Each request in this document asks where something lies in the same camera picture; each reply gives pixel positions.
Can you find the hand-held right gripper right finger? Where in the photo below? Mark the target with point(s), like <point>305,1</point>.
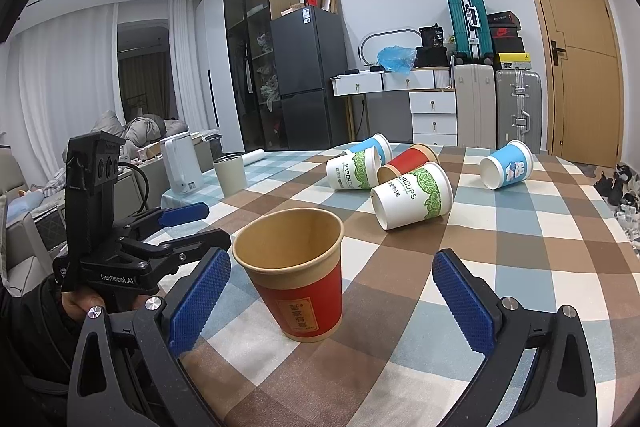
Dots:
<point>465,302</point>

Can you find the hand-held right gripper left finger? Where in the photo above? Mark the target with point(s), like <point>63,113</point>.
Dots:
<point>197,302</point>

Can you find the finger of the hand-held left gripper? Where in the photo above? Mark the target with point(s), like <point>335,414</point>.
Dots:
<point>200,243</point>
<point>184,212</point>

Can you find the red paper cup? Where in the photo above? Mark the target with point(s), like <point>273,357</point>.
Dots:
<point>410,162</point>
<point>300,277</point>

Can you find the person's left forearm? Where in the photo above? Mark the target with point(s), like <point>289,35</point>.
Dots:
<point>35,332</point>

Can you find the white green leaf paper cup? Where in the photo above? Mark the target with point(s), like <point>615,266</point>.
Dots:
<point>410,202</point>
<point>350,172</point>

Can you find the blue paper cup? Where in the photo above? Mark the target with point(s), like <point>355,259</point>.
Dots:
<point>372,146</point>
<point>507,167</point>

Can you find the person's left hand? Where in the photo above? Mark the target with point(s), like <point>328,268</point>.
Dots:
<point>80,303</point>

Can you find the white electric kettle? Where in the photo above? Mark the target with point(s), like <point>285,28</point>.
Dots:
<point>180,167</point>

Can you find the grey-green tumbler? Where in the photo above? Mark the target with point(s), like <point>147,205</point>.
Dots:
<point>231,177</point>

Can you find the checkered tablecloth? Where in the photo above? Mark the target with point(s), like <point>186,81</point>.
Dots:
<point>525,257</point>

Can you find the beige chair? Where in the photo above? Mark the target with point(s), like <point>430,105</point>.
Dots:
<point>25,247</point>

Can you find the white paper roll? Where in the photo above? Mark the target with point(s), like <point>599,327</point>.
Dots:
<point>254,157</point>

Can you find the pile of grey clothes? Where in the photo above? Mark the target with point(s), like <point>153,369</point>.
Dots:
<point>145,129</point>

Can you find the white curtain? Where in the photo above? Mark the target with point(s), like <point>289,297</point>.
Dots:
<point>60,82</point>
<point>184,62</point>

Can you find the white wardrobe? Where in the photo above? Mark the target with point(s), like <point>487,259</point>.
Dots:
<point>215,67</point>

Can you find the dark glass cabinet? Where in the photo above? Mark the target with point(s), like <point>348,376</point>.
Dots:
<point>250,57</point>

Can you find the dark grey refrigerator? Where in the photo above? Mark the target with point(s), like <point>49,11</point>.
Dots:
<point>307,77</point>

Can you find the pile of shoes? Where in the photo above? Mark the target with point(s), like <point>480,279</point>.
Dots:
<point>620,197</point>

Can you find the white drawer unit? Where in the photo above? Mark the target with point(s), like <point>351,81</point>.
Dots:
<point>432,117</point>

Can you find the white suitcase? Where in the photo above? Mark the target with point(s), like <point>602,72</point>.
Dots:
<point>472,107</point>

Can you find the silver suitcase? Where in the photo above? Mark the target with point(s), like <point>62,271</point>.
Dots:
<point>517,107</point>

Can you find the white cylinder filter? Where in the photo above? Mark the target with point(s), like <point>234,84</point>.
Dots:
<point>442,78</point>

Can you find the flat cardboard box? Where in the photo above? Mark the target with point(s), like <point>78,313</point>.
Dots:
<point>291,11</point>

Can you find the white desk with drawers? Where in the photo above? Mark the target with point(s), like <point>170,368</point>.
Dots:
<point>380,82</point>

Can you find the yellow black shoe box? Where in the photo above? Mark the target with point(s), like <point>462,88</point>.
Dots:
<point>512,61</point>

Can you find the blue plastic bag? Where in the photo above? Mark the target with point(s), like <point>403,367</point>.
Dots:
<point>395,59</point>

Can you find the black bag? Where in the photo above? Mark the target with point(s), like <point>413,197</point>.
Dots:
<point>432,38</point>

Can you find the wooden door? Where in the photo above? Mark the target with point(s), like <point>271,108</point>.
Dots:
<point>575,57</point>

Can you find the teal suitcase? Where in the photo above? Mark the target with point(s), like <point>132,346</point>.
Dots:
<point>467,22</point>

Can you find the black red shoe box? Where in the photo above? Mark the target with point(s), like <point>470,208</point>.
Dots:
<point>502,21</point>

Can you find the arched metal mirror frame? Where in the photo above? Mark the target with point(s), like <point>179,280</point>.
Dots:
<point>387,32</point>

